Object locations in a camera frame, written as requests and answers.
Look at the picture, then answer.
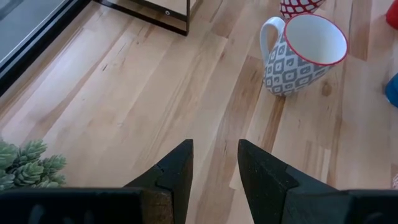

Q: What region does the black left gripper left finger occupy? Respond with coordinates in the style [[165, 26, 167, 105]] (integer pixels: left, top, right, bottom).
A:
[[0, 139, 194, 224]]

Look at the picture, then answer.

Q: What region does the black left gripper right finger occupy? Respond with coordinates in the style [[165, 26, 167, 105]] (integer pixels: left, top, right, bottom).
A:
[[238, 139, 398, 224]]

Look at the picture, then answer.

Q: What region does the grey white diamond pattern mug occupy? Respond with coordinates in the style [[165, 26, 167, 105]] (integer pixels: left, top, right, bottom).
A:
[[259, 12, 349, 97]]

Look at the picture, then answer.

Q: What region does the blue and white mug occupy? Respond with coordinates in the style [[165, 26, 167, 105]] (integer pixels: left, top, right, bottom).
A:
[[384, 73, 398, 108]]

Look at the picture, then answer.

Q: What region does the red white diamond pattern mug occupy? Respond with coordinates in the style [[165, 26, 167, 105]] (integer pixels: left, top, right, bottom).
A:
[[279, 0, 326, 20]]

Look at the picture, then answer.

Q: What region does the potted green plant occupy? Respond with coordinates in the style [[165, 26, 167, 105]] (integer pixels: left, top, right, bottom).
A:
[[0, 139, 68, 191]]

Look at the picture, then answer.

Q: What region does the wooden shelf with black frame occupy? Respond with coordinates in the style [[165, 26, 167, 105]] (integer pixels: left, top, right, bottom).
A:
[[93, 0, 200, 37]]

